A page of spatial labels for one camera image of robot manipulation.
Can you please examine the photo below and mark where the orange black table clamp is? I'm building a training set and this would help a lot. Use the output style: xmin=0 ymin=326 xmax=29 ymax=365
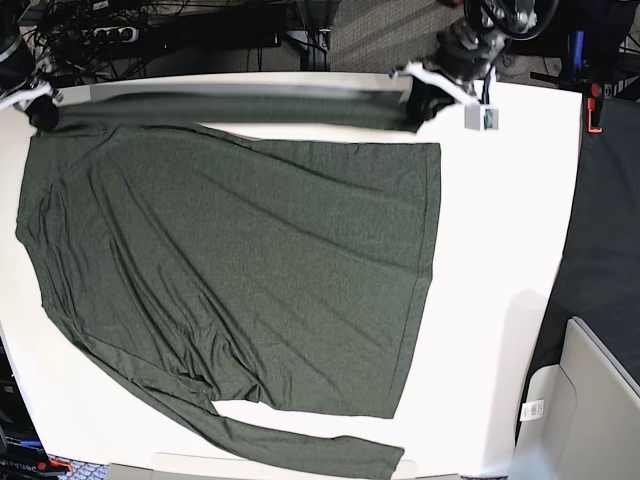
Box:
xmin=530 ymin=71 xmax=611 ymax=134

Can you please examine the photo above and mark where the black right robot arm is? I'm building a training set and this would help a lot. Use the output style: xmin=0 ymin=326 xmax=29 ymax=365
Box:
xmin=1 ymin=10 xmax=59 ymax=132

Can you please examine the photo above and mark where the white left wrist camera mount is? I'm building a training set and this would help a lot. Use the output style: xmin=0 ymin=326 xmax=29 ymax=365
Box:
xmin=390 ymin=61 xmax=499 ymax=131

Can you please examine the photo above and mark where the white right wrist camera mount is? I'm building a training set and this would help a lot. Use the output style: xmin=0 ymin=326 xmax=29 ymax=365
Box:
xmin=0 ymin=81 xmax=60 ymax=110

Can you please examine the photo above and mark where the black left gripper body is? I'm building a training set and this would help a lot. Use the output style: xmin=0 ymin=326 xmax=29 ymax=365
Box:
xmin=433 ymin=19 xmax=506 ymax=90

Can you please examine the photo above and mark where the dark grey mat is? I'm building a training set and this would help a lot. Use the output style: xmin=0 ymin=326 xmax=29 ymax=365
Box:
xmin=528 ymin=99 xmax=639 ymax=379

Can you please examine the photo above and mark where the grey plastic bin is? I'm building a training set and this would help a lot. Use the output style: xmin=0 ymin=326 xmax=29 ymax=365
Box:
xmin=508 ymin=317 xmax=639 ymax=480

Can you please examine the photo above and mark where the aluminium frame post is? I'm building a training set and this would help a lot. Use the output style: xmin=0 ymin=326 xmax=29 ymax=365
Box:
xmin=299 ymin=0 xmax=330 ymax=72

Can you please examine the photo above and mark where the blue handled clamp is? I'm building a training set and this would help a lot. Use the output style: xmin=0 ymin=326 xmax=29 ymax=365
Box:
xmin=562 ymin=30 xmax=585 ymax=84

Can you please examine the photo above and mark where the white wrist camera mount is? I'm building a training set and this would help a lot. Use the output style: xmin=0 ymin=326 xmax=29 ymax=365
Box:
xmin=0 ymin=81 xmax=60 ymax=110
xmin=390 ymin=61 xmax=499 ymax=131

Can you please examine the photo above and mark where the black printed box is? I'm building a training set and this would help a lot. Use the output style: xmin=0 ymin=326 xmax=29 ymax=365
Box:
xmin=1 ymin=347 xmax=47 ymax=479

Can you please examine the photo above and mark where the thick black hose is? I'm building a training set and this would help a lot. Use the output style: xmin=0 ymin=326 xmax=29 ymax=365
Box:
xmin=462 ymin=0 xmax=561 ymax=40

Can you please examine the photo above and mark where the dark green long-sleeve shirt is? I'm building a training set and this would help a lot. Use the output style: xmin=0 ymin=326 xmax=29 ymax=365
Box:
xmin=16 ymin=94 xmax=441 ymax=479

